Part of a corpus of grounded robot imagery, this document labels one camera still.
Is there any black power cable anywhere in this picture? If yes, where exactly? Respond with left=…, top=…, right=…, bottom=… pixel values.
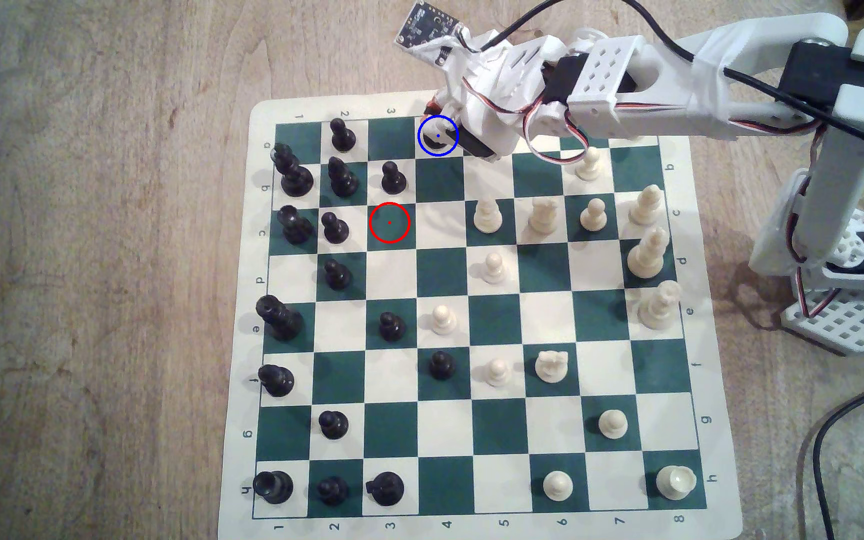
left=812, top=375, right=864, bottom=540

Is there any green and white chess mat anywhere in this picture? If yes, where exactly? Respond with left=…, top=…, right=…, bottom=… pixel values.
left=218, top=76, right=744, bottom=540

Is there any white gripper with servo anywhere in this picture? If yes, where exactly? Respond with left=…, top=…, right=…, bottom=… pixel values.
left=429, top=31, right=564, bottom=160

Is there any black chess king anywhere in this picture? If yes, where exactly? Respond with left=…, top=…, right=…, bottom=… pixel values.
left=255, top=294, right=304, bottom=342

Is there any small camera circuit board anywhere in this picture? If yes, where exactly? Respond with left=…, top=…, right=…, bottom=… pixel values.
left=397, top=1, right=472, bottom=55

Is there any white chess rook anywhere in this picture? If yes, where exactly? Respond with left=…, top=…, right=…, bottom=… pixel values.
left=656, top=465, right=698, bottom=502

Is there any white chess queen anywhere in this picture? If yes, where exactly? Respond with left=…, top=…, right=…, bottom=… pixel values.
left=626, top=226, right=672, bottom=279

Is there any black chess bishop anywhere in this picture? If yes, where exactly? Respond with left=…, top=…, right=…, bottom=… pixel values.
left=326, top=156, right=361, bottom=199
left=258, top=364, right=297, bottom=398

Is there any black chess knight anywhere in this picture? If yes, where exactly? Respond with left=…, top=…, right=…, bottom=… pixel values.
left=366, top=472, right=405, bottom=507
left=422, top=116, right=457, bottom=155

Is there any white chess knight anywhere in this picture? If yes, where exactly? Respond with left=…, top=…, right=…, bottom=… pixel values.
left=534, top=349, right=570, bottom=385
left=528, top=197, right=559, bottom=235

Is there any white chess king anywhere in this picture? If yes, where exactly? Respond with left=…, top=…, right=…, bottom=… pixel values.
left=638, top=279, right=682, bottom=332

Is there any white chess bishop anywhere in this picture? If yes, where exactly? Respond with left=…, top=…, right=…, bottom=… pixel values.
left=630, top=184, right=664, bottom=227
left=473, top=196, right=504, bottom=234

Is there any red and white servo wire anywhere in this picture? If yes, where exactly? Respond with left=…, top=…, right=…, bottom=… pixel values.
left=522, top=97, right=591, bottom=166
left=790, top=270, right=838, bottom=320

